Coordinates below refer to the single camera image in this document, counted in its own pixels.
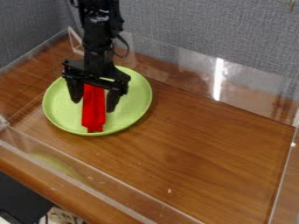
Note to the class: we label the light green round plate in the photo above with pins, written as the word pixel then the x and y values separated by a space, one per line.
pixel 64 113

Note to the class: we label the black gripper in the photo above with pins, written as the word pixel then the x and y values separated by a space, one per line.
pixel 109 78

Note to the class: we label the red star-profile carrot bar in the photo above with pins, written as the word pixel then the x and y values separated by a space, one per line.
pixel 93 108

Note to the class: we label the black object under table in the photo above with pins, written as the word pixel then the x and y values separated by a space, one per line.
pixel 20 201

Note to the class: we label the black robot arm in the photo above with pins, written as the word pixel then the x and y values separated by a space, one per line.
pixel 101 24

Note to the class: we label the clear acrylic enclosure walls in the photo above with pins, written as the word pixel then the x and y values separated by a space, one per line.
pixel 208 159

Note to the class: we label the clear acrylic corner bracket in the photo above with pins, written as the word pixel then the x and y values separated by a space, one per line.
pixel 75 41

